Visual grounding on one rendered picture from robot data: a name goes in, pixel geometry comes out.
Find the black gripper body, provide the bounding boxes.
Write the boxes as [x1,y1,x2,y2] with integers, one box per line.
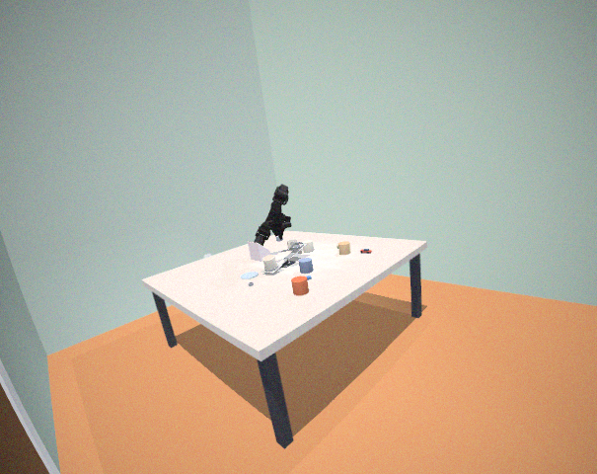
[265,211,291,228]

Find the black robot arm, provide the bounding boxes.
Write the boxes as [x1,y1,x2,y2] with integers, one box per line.
[254,184,291,246]

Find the brown cylinder with orange top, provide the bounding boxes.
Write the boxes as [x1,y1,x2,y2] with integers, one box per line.
[291,276,309,296]

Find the tan cylinder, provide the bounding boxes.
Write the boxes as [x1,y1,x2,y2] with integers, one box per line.
[338,241,351,255]

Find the grey balance beam with pans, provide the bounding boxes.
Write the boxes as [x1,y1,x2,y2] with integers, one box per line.
[261,242,307,274]

